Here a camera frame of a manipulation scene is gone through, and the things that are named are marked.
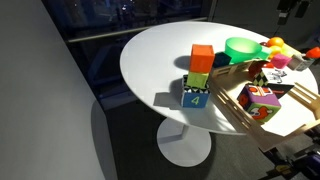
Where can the black white patterned cube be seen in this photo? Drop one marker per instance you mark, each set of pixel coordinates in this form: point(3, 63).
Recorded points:
point(275, 80)

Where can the purple green fabric cube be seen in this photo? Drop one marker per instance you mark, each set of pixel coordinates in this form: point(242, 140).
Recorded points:
point(259, 105)

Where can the orange block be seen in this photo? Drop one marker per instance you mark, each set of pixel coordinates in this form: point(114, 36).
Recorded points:
point(201, 59)

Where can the lime green block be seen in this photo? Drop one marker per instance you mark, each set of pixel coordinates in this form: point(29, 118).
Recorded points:
point(197, 80)

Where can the white table pedestal base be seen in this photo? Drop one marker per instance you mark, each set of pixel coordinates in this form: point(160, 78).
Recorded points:
point(184, 143)

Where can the pink block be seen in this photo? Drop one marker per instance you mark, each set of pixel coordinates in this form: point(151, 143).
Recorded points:
point(280, 61)

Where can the green white block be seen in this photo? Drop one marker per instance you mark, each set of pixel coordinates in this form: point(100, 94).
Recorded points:
point(266, 53)

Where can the blue number four block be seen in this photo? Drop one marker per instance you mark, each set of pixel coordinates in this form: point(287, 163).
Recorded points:
point(195, 98)

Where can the orange toy fruit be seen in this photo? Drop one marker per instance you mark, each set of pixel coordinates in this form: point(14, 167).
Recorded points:
point(275, 42)

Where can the dark red small toy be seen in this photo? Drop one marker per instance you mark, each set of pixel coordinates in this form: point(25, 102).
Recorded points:
point(262, 43)

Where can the green translucent plastic bowl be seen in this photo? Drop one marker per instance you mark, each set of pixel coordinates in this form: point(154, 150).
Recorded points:
point(242, 50)

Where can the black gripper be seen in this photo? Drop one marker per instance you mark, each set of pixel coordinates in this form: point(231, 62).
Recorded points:
point(287, 4)

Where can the wooden slatted tray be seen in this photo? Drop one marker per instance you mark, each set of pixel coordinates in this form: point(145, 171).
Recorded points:
point(230, 100)

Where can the silver window rail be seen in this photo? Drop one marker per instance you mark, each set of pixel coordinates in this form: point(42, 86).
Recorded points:
point(133, 29)

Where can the yellow toy fruit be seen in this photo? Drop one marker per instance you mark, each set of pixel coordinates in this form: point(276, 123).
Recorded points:
point(289, 50)

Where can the small dark blue block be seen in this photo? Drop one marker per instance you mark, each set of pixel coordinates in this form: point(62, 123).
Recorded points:
point(221, 60)

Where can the orange red ball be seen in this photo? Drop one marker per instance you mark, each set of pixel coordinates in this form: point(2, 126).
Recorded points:
point(314, 52)

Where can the gray printed block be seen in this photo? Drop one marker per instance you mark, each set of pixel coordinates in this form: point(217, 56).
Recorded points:
point(298, 63)

